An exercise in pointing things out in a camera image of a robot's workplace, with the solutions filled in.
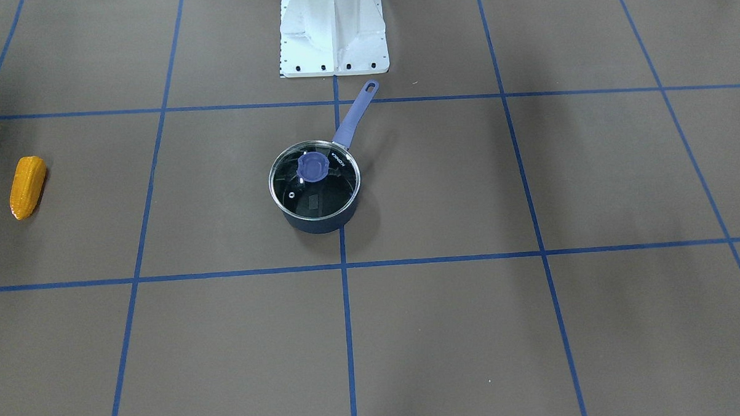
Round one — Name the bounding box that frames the glass lid with blue knob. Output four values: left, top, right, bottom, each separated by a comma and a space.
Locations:
268, 140, 362, 223

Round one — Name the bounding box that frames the yellow plastic corn cob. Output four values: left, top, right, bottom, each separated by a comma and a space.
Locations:
9, 156, 47, 221

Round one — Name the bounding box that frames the dark blue saucepan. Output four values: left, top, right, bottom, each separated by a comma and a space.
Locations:
268, 80, 380, 233

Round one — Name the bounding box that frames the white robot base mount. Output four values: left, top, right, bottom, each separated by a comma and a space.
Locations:
279, 0, 390, 78

